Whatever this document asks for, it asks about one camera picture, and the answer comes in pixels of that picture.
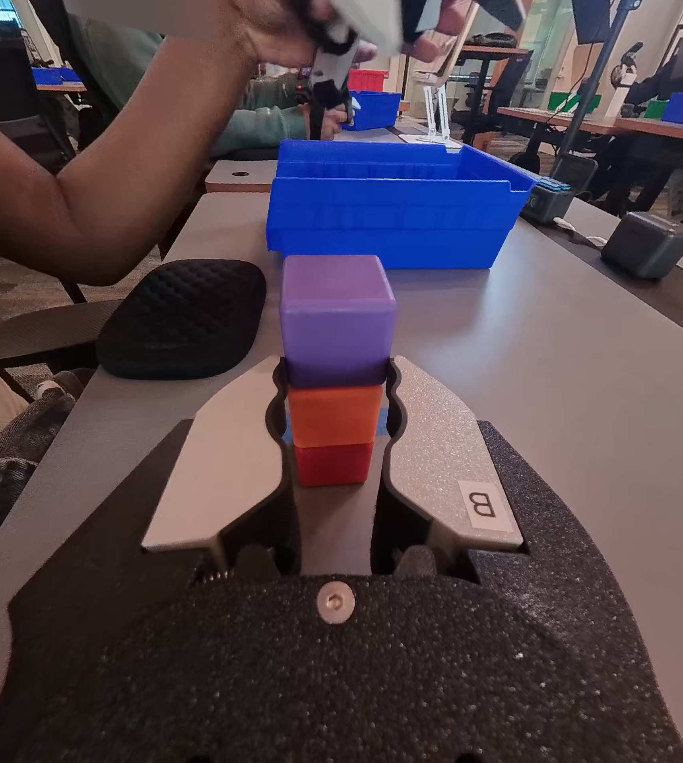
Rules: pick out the black light stand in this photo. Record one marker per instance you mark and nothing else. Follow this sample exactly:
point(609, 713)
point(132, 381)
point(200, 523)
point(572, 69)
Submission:
point(592, 89)

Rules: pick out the wooden desk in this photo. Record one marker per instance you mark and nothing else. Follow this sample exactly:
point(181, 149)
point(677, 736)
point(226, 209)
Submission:
point(616, 125)

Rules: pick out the red foam cube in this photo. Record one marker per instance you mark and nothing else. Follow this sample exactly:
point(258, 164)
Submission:
point(332, 465)

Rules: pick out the dark grey power station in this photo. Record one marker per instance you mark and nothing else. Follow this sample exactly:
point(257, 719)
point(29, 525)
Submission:
point(645, 244)

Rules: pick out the green box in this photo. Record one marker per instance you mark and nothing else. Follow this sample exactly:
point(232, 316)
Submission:
point(574, 102)

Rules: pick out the orange foam cube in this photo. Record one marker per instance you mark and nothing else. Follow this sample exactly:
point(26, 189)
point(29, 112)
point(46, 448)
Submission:
point(332, 414)

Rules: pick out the blue plastic bin with tag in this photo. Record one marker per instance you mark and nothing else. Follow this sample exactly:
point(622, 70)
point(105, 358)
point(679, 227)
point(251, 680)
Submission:
point(389, 226)

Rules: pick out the black box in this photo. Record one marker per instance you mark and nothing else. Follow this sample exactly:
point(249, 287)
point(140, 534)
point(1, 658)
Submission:
point(574, 173)

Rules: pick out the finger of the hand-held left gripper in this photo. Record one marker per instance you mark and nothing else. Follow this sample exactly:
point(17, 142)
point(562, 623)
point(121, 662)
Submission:
point(505, 12)

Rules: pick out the blue tape strip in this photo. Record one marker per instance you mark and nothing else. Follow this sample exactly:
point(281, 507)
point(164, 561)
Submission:
point(383, 420)

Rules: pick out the black office chair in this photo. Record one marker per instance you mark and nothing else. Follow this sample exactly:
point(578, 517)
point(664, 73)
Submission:
point(490, 89)

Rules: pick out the person's shoe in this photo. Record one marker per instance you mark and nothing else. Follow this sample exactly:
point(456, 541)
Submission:
point(55, 384)

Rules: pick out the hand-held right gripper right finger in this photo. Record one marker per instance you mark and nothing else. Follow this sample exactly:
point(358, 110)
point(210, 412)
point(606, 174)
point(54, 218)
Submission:
point(443, 459)

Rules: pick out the red plastic bin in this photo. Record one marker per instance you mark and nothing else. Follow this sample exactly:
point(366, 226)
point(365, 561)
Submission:
point(368, 80)

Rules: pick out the person's left forearm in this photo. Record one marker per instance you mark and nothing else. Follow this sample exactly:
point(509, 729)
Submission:
point(109, 196)

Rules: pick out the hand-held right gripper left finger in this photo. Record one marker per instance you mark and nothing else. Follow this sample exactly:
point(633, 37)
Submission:
point(216, 471)

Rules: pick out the person's dark jeans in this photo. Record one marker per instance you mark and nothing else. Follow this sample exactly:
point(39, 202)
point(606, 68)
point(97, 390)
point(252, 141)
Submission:
point(13, 477)

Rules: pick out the tan desk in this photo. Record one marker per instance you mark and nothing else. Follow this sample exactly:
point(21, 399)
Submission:
point(240, 176)

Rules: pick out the purple foam cube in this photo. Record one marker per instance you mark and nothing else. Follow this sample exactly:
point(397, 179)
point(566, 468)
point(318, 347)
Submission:
point(335, 316)

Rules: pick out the white display stand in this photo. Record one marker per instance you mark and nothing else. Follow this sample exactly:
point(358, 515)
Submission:
point(434, 119)

